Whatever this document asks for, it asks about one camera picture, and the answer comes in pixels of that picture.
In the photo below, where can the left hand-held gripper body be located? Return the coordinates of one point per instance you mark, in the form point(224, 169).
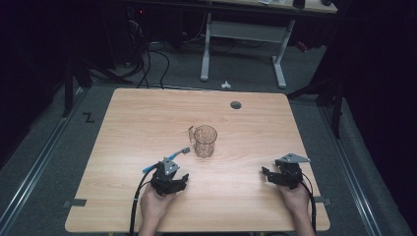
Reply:
point(165, 177)

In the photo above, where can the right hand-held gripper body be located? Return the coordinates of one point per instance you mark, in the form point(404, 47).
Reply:
point(290, 172)

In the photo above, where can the blue toothbrush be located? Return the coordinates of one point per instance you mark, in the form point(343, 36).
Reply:
point(179, 153)

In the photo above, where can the person's left hand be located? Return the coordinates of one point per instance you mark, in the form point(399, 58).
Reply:
point(154, 203)

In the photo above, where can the person's right hand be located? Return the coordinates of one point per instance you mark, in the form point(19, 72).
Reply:
point(296, 200)

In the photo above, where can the grey tape strip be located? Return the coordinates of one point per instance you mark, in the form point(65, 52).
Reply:
point(323, 201)
point(76, 203)

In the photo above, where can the black metal stand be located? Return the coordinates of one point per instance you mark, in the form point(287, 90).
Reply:
point(69, 88)
point(337, 105)

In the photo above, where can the small white floor object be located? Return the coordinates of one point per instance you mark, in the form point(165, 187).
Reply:
point(226, 85)

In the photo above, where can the small red object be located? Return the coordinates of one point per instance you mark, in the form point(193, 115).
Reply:
point(302, 46)

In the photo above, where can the white-framed desk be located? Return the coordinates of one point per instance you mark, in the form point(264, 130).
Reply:
point(249, 31)

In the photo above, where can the metal floor rail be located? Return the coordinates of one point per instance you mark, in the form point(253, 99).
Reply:
point(352, 173)
point(36, 170)

